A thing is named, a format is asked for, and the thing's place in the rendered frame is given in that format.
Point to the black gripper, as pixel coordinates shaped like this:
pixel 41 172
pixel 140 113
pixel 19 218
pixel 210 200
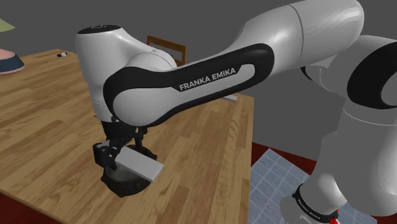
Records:
pixel 119 131

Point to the white rectangular slab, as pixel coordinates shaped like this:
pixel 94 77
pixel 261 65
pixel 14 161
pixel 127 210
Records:
pixel 141 166

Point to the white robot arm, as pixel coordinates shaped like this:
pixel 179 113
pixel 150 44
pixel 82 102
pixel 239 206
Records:
pixel 198 93

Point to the black bowl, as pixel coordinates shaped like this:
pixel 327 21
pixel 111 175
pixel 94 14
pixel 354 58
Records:
pixel 124 187

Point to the wooden table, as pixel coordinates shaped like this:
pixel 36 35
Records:
pixel 46 111

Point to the brown wooden chair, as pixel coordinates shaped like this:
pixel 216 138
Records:
pixel 167 46

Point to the small black and white object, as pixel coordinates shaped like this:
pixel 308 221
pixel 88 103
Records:
pixel 61 55

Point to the thin white flat object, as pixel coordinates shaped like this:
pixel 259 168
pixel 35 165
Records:
pixel 230 98

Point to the pink and blue round object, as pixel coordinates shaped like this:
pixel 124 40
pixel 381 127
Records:
pixel 9 63

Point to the pale green angular object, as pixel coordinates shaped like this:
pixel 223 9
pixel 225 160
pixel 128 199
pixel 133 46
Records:
pixel 4 26

